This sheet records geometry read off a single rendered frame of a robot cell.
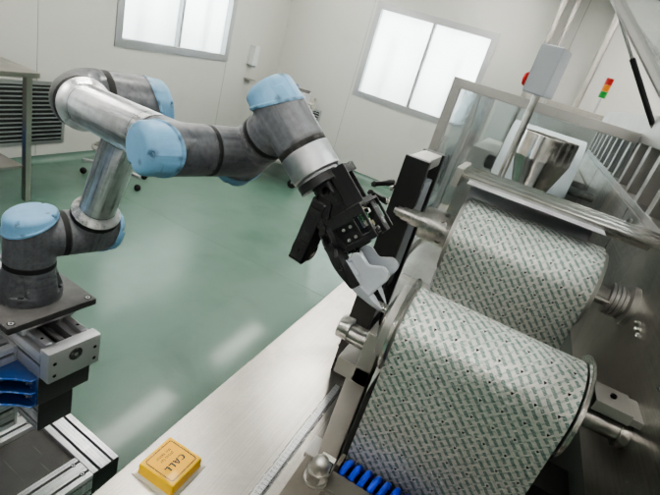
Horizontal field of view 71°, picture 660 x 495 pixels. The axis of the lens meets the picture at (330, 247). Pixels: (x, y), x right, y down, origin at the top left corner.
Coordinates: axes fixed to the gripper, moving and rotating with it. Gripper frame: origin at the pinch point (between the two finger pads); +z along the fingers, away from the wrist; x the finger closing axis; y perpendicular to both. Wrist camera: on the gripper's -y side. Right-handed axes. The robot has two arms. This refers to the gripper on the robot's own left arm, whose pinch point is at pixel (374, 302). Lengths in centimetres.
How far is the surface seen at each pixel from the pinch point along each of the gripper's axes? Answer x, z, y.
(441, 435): -5.2, 19.9, 1.6
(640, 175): 80, 14, 43
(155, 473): -18.2, 7.3, -39.1
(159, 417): 60, 21, -148
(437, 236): 23.0, -1.8, 6.1
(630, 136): 97, 6, 46
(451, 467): -5.2, 24.8, 0.5
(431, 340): -4.5, 7.0, 7.0
